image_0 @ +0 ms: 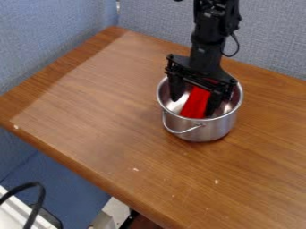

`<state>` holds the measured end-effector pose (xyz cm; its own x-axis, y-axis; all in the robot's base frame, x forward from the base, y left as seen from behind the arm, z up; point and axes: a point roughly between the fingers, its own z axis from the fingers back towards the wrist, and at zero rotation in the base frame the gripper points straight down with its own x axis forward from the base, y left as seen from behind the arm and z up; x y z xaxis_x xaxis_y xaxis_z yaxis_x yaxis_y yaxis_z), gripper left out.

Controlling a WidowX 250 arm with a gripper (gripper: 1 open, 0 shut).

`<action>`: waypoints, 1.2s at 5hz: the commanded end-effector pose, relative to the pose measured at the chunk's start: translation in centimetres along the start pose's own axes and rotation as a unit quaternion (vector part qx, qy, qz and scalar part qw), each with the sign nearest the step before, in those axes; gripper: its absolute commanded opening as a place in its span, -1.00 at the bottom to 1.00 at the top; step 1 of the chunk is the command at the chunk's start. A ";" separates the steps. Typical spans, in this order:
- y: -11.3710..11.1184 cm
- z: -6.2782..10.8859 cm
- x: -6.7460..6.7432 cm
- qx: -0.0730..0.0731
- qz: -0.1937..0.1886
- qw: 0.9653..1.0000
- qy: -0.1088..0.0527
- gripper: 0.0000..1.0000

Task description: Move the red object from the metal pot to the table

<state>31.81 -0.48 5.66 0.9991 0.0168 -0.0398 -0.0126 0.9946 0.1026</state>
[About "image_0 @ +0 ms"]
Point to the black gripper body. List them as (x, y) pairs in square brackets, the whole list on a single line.
[(199, 69)]

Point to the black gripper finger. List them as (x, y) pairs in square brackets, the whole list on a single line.
[(177, 86), (217, 97)]

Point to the red block object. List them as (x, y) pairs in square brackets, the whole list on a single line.
[(194, 108)]

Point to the metal pot with handle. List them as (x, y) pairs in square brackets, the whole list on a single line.
[(198, 130)]

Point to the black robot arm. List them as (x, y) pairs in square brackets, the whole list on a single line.
[(217, 21)]

